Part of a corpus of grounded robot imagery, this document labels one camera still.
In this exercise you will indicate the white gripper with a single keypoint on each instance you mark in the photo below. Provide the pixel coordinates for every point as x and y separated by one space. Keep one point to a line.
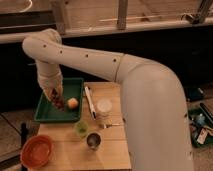
50 83

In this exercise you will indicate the dark red grape bunch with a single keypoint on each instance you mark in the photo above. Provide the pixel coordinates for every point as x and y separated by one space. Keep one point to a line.
57 100

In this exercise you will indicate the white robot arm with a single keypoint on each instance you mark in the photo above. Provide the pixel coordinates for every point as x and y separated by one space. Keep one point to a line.
152 98

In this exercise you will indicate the red bowl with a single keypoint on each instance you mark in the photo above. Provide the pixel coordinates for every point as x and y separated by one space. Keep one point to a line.
36 152

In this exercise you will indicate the orange peach fruit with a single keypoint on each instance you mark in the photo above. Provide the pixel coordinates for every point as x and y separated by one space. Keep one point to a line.
72 103

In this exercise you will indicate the green plastic tray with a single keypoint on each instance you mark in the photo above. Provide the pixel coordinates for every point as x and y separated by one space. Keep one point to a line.
47 113

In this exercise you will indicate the green plastic cup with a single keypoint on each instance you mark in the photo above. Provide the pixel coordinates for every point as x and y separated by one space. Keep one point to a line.
81 128

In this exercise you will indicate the metal fork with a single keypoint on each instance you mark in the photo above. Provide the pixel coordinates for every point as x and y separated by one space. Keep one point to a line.
105 126

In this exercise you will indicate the small metal cup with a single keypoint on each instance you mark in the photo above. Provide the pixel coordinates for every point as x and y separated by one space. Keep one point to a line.
93 141

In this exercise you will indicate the wooden folding table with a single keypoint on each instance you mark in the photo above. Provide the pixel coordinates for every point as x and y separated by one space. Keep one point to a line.
71 153

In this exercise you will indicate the black device on floor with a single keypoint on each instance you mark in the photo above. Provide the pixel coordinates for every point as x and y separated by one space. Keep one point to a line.
194 93

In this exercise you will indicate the green bin with items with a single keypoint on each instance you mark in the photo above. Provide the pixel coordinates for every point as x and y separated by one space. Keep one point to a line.
201 126

